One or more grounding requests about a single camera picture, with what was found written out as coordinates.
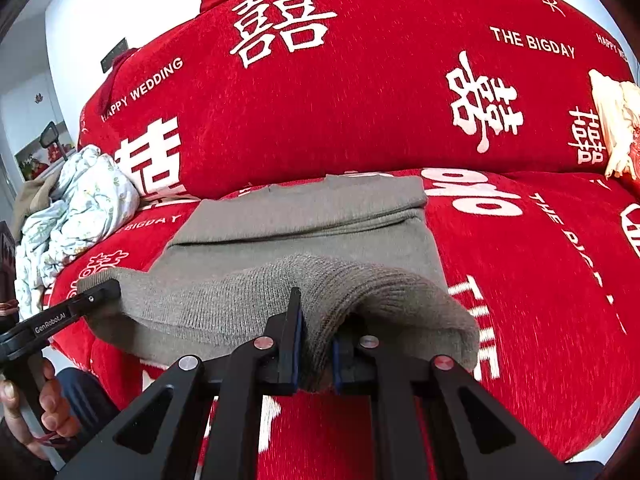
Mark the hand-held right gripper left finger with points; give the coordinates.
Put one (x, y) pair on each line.
(285, 345)

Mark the grey knit sweater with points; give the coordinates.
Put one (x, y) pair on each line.
(300, 240)

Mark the beige cloth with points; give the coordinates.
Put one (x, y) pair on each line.
(32, 200)

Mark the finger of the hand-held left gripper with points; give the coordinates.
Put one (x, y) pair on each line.
(97, 297)

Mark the dark wooden furniture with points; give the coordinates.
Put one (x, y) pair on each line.
(7, 270)

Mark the black wall plate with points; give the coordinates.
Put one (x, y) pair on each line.
(114, 55)

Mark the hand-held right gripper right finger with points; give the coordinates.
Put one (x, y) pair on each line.
(345, 360)

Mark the white floral cloth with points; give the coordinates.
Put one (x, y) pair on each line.
(80, 205)

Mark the person's left hand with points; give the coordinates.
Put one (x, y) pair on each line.
(57, 405)

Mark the cream and red cushion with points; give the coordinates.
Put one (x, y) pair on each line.
(617, 120)

